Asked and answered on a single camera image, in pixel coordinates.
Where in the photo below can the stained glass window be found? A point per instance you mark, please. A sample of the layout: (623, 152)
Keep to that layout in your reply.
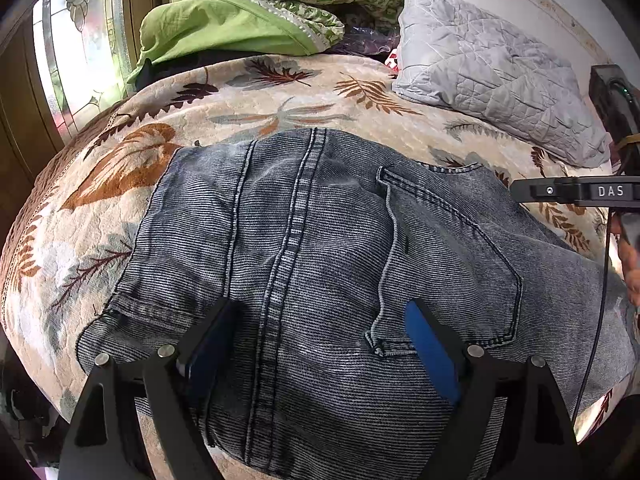
(85, 35)

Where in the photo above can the red printed item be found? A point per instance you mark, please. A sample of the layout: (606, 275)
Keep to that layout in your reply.
(394, 60)

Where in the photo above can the wooden window frame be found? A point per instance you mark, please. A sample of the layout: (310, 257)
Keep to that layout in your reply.
(20, 125)

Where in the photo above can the person's right hand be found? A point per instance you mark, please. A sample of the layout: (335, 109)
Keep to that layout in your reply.
(631, 270)

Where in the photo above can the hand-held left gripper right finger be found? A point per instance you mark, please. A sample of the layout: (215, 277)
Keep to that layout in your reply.
(430, 350)

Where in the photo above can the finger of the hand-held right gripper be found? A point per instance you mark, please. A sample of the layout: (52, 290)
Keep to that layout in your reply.
(545, 191)

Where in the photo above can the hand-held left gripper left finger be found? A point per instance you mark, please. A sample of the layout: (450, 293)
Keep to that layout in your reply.
(210, 355)

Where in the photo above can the purple plastic bag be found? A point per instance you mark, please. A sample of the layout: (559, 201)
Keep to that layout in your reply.
(365, 40)

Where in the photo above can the green pillow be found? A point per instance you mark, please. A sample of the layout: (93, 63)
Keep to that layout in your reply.
(220, 25)

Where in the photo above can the grey denim pants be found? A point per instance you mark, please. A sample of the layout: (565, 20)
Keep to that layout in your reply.
(320, 260)

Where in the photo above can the grey quilted pillow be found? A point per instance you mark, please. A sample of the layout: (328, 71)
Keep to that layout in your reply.
(480, 65)

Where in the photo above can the leaf printed fleece blanket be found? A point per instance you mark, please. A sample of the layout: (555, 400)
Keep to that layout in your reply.
(100, 220)

